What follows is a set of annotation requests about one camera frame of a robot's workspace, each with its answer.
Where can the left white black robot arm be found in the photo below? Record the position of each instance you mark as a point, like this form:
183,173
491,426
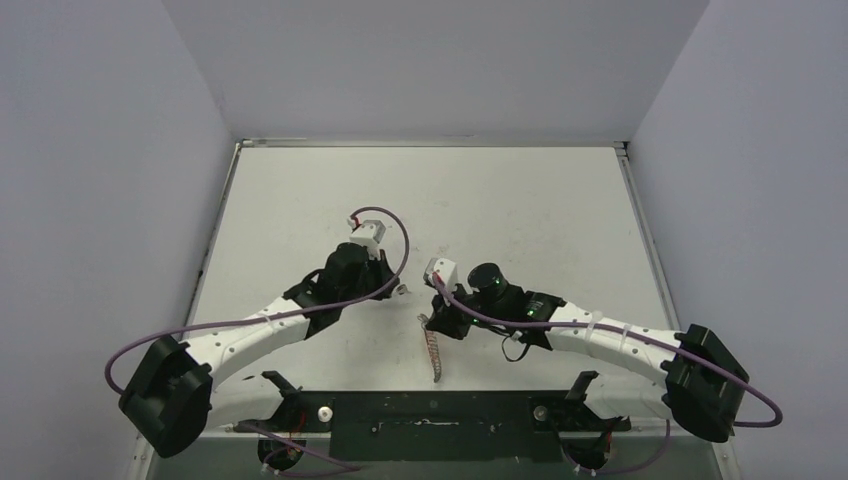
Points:
169,398

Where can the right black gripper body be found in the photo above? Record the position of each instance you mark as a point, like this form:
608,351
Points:
444,316

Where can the black mounting base plate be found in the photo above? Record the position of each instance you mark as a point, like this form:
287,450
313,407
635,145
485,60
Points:
373,426

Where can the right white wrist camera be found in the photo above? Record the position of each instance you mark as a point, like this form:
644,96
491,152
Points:
442,270

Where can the metal keyring organizer red handle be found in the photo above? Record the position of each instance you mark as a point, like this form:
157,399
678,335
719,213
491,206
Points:
432,346

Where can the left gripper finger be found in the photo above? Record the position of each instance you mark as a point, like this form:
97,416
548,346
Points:
377,290
384,271

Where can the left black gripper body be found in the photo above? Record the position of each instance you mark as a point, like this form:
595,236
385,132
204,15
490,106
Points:
367,286

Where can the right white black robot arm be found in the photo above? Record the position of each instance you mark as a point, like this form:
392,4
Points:
689,377

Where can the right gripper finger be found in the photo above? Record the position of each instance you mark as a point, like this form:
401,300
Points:
458,325
442,319

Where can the aluminium frame rail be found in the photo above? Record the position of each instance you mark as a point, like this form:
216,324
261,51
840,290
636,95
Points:
188,433

